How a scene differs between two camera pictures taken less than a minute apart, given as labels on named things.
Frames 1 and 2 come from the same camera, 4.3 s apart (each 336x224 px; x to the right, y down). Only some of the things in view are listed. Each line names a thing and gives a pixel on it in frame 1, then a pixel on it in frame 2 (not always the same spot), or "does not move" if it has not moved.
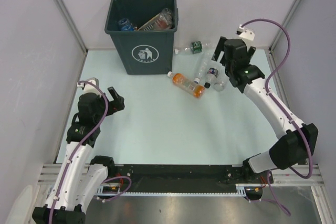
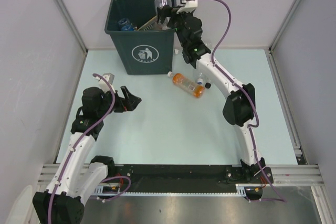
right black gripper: [220, 47] -> [166, 11]
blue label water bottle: [125, 24] does not move
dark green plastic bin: [143, 52] does not move
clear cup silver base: [221, 81] -> [161, 1]
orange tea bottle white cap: [197, 91] does not move
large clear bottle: [163, 21] does not move
